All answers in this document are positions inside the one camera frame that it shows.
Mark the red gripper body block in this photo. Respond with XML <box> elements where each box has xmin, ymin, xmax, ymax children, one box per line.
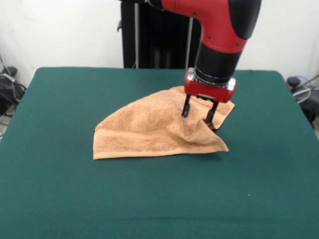
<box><xmin>183</xmin><ymin>67</ymin><xmax>237</xmax><ymax>104</ymax></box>

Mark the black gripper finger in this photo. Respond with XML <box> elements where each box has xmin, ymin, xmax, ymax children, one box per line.
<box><xmin>181</xmin><ymin>94</ymin><xmax>192</xmax><ymax>118</ymax></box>
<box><xmin>204</xmin><ymin>101</ymin><xmax>220</xmax><ymax>130</ymax></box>

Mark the orange terry towel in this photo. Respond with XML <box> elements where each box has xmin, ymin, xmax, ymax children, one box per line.
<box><xmin>93</xmin><ymin>86</ymin><xmax>236</xmax><ymax>161</ymax></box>

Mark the black equipment block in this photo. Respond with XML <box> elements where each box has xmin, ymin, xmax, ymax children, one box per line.
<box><xmin>298</xmin><ymin>93</ymin><xmax>319</xmax><ymax>130</ymax></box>

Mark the dark green table cloth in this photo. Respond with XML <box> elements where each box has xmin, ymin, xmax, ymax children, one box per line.
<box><xmin>0</xmin><ymin>66</ymin><xmax>319</xmax><ymax>239</ymax></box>

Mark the black robot pedestal frame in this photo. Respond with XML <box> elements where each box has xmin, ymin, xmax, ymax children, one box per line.
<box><xmin>117</xmin><ymin>0</ymin><xmax>202</xmax><ymax>70</ymax></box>

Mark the black cable bundle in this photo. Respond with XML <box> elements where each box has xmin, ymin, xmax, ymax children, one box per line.
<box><xmin>0</xmin><ymin>74</ymin><xmax>27</xmax><ymax>118</ymax></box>

